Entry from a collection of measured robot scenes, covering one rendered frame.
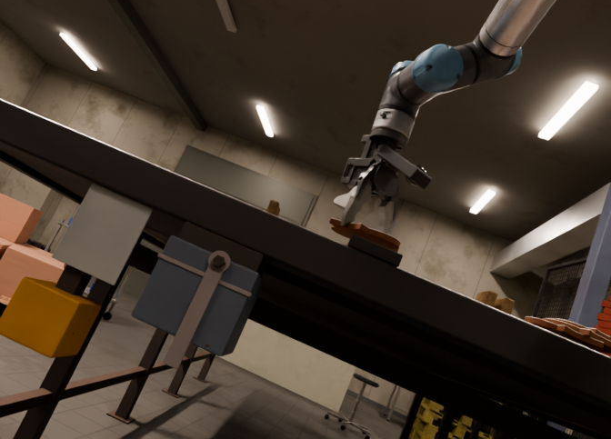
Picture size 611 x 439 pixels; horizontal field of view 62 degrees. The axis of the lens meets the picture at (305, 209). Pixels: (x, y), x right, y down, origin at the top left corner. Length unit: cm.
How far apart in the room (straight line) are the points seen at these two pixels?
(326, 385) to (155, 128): 736
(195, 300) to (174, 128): 1122
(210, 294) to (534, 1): 65
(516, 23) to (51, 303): 81
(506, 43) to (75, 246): 76
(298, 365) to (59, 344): 620
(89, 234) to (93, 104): 1212
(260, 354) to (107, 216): 622
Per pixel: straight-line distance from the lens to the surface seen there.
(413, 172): 90
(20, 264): 415
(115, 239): 77
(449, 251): 1060
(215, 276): 69
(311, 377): 688
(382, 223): 97
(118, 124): 1239
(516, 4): 92
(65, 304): 76
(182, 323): 70
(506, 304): 90
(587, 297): 304
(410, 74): 95
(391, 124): 98
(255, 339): 695
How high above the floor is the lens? 79
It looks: 12 degrees up
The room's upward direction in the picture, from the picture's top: 24 degrees clockwise
